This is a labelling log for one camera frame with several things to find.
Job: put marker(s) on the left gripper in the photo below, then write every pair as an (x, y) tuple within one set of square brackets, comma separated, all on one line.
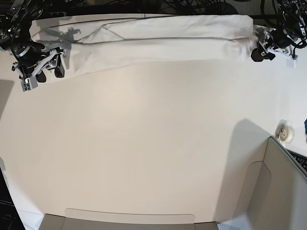
[(279, 41)]

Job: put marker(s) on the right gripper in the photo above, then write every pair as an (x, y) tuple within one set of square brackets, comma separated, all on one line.
[(31, 63)]

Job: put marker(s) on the white printed t-shirt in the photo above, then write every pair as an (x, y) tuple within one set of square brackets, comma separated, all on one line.
[(112, 44)]

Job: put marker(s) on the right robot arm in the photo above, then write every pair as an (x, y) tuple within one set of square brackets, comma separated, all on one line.
[(15, 26)]

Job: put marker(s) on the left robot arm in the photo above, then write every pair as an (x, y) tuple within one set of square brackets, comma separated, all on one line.
[(288, 13)]

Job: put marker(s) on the clear tape roll dispenser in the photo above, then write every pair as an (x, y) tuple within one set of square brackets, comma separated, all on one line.
[(284, 132)]

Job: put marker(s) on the black keyboard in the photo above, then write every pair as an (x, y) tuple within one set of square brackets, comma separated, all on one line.
[(299, 159)]

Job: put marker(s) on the grey cardboard box right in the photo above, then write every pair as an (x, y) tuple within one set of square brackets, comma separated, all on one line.
[(279, 198)]

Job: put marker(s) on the grey cardboard box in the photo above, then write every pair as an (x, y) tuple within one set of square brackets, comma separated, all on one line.
[(279, 198), (77, 219)]

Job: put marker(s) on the grey cardboard box bottom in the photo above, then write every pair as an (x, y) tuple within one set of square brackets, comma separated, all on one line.
[(77, 219)]

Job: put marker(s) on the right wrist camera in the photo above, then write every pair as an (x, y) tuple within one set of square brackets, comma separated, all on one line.
[(29, 84)]

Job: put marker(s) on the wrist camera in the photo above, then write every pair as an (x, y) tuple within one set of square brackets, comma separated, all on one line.
[(29, 84), (292, 63)]

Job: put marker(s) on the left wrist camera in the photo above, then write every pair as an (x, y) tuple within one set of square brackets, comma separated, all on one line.
[(292, 63)]

